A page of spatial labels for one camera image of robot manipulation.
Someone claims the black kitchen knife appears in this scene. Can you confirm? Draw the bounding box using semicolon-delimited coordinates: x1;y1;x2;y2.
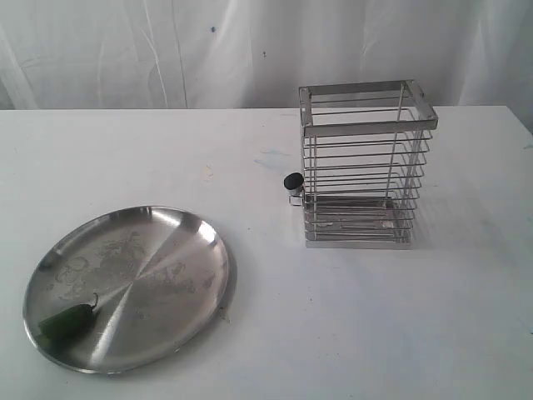
283;172;304;196

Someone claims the green cucumber piece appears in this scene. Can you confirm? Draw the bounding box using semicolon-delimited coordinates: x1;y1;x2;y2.
38;293;98;341

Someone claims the round stainless steel plate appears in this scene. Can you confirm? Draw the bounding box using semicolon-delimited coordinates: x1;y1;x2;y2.
22;206;236;375

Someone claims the white backdrop curtain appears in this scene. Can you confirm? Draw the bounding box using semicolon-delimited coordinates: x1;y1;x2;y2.
1;1;532;118

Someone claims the wire metal utensil holder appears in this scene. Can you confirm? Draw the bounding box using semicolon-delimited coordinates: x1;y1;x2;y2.
287;79;438;249

